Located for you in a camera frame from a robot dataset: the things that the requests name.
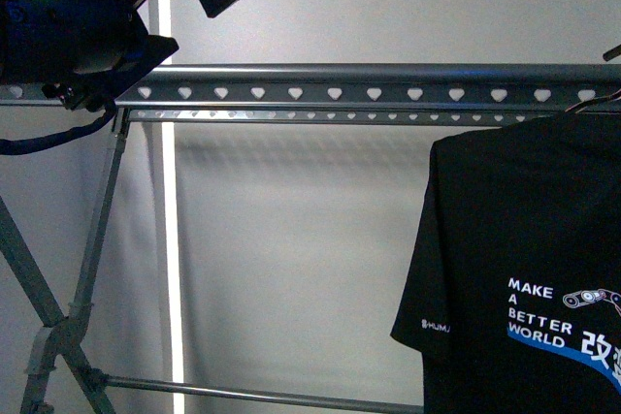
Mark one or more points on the grey metal drying rack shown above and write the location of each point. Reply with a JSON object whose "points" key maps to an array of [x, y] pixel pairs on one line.
{"points": [[361, 94]]}

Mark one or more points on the black printed t-shirt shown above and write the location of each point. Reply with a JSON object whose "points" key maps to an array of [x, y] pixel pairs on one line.
{"points": [[513, 291]]}

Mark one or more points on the dark robot arm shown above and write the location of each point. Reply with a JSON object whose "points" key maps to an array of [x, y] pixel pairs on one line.
{"points": [[82, 53]]}

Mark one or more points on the white vertical light strip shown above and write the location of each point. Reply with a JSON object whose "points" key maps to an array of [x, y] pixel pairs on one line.
{"points": [[163, 18]]}

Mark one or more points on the metal clothes hanger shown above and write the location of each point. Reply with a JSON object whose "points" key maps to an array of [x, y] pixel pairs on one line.
{"points": [[596, 99]]}

